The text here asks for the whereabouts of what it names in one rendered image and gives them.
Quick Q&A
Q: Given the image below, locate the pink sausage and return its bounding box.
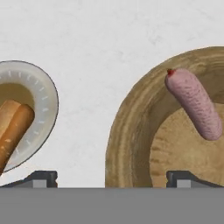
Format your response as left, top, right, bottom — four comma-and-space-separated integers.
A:
164, 68, 223, 142

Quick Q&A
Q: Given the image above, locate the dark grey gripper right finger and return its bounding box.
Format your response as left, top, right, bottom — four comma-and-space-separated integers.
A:
165, 171, 224, 189

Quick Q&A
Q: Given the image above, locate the white plate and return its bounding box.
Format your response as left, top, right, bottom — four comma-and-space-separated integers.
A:
0, 59, 60, 173

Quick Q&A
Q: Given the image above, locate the brown hot dog bun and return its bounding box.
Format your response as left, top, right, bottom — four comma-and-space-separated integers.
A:
0, 99, 36, 176

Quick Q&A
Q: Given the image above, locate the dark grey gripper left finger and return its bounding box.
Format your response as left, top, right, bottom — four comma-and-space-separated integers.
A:
0, 171, 59, 189

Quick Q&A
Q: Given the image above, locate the wooden bowl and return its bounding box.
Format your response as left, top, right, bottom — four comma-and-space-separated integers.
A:
104, 45, 224, 189

